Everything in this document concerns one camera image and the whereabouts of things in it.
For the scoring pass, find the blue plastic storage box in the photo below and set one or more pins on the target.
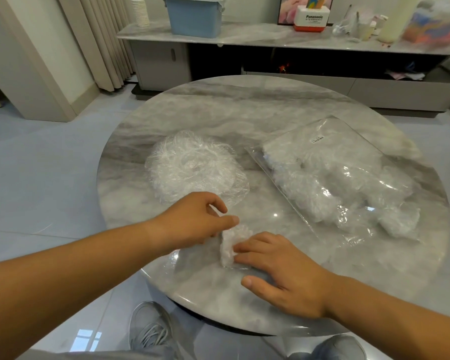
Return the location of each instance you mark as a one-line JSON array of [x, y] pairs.
[[195, 16]]

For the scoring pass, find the white cup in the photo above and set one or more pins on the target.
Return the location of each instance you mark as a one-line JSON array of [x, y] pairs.
[[365, 29]]

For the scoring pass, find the clear crumpled plastic wrap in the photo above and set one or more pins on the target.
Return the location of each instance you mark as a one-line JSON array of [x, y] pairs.
[[343, 26]]

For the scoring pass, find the tall cream bottle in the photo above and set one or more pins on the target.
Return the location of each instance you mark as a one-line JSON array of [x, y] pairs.
[[397, 18]]

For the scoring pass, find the person's left forearm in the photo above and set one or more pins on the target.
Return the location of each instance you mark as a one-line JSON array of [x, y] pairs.
[[67, 281]]

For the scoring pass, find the grey right shoe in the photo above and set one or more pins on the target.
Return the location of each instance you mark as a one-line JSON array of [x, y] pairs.
[[339, 348]]

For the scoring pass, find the round marble table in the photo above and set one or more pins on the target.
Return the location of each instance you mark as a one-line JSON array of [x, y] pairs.
[[225, 112]]

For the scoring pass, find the stack of white paper cups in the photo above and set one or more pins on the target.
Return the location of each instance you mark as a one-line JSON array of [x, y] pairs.
[[140, 11]]

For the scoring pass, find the grey marble-top cabinet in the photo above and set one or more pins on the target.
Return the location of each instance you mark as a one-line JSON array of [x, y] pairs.
[[161, 63]]

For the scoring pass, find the person's left thumb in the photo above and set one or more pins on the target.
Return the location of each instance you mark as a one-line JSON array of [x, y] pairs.
[[225, 223]]

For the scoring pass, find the person's left hand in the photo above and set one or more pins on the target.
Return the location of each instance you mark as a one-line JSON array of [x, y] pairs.
[[187, 221]]

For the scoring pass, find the person's right middle finger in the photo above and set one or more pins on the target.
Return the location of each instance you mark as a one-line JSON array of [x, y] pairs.
[[252, 245]]

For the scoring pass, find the papers on cabinet shelf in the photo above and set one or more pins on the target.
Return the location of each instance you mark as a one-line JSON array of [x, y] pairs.
[[405, 73]]

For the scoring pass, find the person's right forearm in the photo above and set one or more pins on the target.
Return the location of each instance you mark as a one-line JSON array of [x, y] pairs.
[[390, 318]]

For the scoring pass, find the colourful plastic package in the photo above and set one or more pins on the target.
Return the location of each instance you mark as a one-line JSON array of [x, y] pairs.
[[435, 28]]

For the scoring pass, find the person's right thumb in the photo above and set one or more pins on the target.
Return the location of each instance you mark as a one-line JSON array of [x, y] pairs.
[[258, 286]]

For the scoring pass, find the clear plastic cover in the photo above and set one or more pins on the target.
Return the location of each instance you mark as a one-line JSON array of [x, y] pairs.
[[230, 245]]

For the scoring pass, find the pile of clear plastic covers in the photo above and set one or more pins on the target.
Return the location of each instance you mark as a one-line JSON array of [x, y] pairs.
[[195, 168]]

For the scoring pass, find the grey left shoe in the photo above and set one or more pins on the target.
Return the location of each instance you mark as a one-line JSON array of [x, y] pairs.
[[152, 328]]

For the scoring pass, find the white and red box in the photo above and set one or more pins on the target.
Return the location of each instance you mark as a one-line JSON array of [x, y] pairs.
[[311, 20]]

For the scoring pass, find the person's right hand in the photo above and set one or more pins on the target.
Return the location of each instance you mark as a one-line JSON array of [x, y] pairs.
[[296, 281]]

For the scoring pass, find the grey shoe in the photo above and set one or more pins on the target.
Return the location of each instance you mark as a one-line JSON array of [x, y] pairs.
[[152, 328], [339, 348]]

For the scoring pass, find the beige curtain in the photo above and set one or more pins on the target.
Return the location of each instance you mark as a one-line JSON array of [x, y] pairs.
[[101, 37]]

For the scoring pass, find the clear bag of plastic covers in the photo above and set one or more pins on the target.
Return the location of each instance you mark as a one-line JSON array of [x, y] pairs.
[[337, 176]]

